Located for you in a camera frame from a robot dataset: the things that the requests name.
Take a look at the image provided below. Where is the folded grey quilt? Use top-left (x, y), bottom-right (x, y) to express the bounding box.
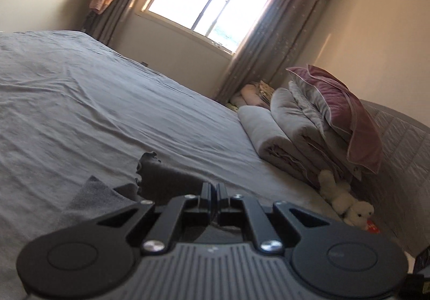
top-left (270, 87), bottom-right (357, 183)

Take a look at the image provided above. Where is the grey pillow with piping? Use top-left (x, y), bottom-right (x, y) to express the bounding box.
top-left (288, 80), bottom-right (353, 160)

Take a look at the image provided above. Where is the light grey folded blanket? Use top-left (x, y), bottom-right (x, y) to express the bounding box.
top-left (237, 105), bottom-right (323, 186)

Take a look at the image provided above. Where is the grey padded headboard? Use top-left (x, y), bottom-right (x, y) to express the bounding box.
top-left (359, 100), bottom-right (430, 254)

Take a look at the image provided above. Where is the pink pillow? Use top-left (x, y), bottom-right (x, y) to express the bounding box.
top-left (285, 65), bottom-right (384, 175)

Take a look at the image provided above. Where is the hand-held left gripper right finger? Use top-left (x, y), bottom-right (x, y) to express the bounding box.
top-left (216, 182), bottom-right (332, 252)

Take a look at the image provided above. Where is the bed with grey sheet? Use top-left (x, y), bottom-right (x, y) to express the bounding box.
top-left (0, 30), bottom-right (414, 300)

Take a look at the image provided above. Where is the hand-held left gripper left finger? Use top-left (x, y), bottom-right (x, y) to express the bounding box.
top-left (95, 182), bottom-right (213, 252)

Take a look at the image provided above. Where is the dark grey garment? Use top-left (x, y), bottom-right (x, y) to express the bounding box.
top-left (57, 150), bottom-right (269, 243)

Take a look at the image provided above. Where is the pile of pink beige clothes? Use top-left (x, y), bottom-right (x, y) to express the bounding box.
top-left (228, 80), bottom-right (279, 111)

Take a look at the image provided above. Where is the white plush toy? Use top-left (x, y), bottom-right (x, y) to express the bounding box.
top-left (317, 169), bottom-right (375, 228)

